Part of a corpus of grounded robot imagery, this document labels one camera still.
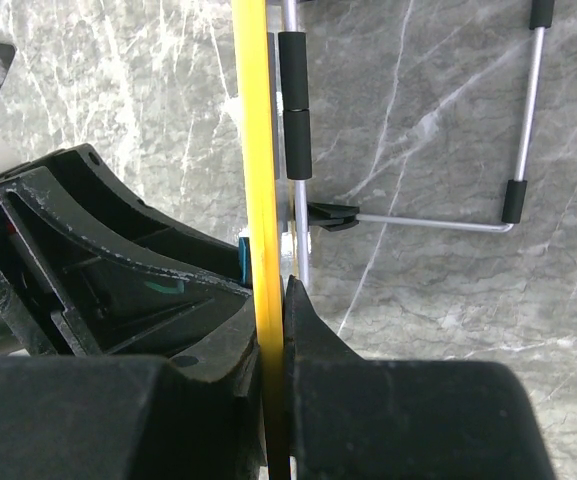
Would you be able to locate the yellow framed whiteboard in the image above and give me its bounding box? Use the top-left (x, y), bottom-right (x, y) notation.
top-left (232, 1), bottom-right (291, 479)

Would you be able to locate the metal wire easel stand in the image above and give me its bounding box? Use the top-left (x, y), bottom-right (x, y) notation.
top-left (270, 0), bottom-right (557, 291)

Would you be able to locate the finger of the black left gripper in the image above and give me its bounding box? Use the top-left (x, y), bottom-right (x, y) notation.
top-left (0, 144), bottom-right (252, 357)

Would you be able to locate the blue whiteboard eraser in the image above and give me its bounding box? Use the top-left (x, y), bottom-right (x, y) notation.
top-left (238, 236), bottom-right (252, 288)

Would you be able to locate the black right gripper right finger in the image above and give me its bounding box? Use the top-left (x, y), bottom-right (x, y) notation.
top-left (284, 278), bottom-right (555, 479)

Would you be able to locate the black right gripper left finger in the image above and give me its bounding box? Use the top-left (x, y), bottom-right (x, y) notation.
top-left (0, 302), bottom-right (264, 479)

